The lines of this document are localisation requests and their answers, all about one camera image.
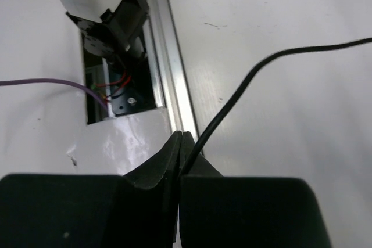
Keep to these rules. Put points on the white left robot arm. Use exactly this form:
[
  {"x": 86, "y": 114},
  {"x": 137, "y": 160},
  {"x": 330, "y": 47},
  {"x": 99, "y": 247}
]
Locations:
[{"x": 110, "y": 27}]

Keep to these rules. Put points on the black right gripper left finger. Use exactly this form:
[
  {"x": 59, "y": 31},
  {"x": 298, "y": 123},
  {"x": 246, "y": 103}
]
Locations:
[{"x": 133, "y": 210}]

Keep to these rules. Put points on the aluminium front rail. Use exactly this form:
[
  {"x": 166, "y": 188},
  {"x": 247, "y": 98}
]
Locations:
[{"x": 171, "y": 68}]

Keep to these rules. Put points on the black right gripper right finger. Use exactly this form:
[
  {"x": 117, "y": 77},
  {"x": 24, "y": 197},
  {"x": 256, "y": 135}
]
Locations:
[{"x": 221, "y": 211}]

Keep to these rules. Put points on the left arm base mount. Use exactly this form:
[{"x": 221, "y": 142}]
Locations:
[{"x": 127, "y": 83}]

